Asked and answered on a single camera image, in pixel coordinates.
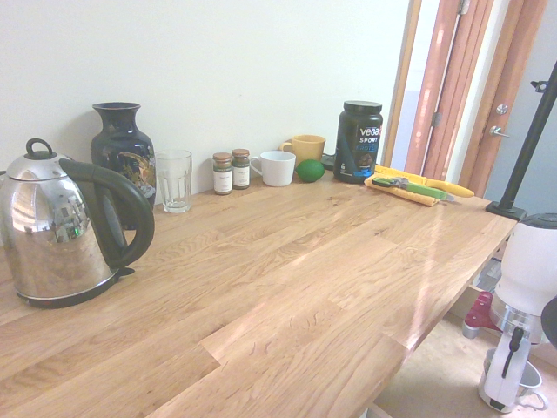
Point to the small white striped cup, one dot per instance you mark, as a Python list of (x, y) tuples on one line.
[(532, 379)]

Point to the large white mug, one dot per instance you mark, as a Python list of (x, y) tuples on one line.
[(276, 170)]

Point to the dark blue painted vase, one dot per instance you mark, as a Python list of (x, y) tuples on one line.
[(122, 143)]

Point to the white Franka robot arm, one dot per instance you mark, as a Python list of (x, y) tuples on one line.
[(526, 261)]

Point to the yellow mug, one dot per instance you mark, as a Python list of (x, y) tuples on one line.
[(309, 148)]

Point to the open wooden drawer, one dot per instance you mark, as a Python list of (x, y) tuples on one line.
[(435, 383)]

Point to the red wrist connector plug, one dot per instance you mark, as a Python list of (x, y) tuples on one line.
[(478, 311)]

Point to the black protein powder tub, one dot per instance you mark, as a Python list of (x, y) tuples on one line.
[(359, 143)]

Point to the clear drinking glass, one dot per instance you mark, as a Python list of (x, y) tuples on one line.
[(174, 183)]

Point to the spice jar copper lid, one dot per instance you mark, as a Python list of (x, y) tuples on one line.
[(240, 172), (222, 176)]

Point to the silver door lock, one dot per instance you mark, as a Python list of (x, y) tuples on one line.
[(502, 109)]

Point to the black camera stand pole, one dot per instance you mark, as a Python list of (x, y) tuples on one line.
[(528, 143)]

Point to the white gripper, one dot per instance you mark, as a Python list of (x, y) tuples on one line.
[(496, 383)]

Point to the stainless steel electric kettle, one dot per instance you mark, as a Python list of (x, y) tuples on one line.
[(52, 235)]

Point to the grey blue door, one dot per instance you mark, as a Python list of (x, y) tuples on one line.
[(513, 52)]

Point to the wooden door frame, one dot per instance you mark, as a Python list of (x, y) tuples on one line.
[(452, 87)]

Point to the yellow cloth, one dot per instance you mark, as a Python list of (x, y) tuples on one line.
[(413, 196), (452, 188)]

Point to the black power adapter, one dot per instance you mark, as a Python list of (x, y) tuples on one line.
[(329, 162)]

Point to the green lime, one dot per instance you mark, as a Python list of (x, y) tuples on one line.
[(310, 170)]

